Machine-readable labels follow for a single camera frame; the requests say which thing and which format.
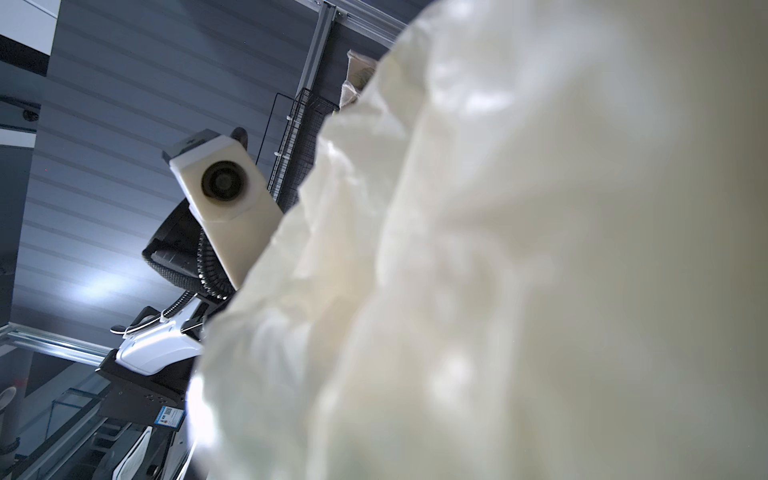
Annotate yellow translucent plastic bag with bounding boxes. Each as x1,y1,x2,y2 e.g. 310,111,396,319
189,1,767,479

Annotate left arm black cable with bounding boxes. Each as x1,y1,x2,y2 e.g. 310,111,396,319
110,227,236,337

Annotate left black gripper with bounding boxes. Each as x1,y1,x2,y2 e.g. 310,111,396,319
141,199,204,294

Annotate cream canvas tote bag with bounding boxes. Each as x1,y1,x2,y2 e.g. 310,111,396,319
339,50,378,109

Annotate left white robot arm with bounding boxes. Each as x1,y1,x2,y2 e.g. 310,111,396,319
96,200,235,430

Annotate black wire wall basket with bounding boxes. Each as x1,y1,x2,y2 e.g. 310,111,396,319
254,88,338,212

